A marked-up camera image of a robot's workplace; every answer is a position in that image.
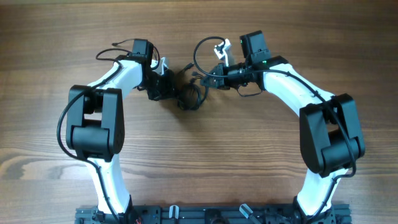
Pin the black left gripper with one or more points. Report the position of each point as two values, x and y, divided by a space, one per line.
170 90

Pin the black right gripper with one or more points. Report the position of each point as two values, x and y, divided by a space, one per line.
222 83

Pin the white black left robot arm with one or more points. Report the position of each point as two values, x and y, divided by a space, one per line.
91 127

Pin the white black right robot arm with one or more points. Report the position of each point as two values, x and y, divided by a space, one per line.
331 139

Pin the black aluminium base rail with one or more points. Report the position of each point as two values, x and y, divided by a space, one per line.
274 213

